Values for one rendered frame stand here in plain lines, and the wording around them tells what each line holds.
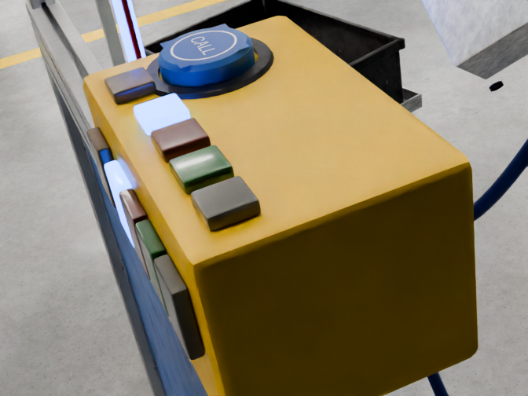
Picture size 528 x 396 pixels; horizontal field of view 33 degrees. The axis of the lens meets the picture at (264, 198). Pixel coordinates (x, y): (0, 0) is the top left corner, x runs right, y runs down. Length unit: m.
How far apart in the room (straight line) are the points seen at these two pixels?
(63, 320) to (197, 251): 1.76
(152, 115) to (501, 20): 0.39
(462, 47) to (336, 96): 0.35
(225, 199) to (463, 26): 0.43
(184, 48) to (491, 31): 0.34
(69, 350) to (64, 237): 0.43
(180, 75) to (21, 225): 2.04
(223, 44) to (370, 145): 0.09
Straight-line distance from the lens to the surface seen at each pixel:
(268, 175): 0.29
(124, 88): 0.36
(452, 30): 0.68
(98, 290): 2.07
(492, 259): 1.96
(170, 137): 0.32
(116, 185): 0.34
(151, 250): 0.30
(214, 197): 0.28
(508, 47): 0.69
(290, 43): 0.38
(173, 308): 0.28
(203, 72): 0.36
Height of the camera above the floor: 1.23
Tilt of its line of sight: 33 degrees down
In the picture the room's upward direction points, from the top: 11 degrees counter-clockwise
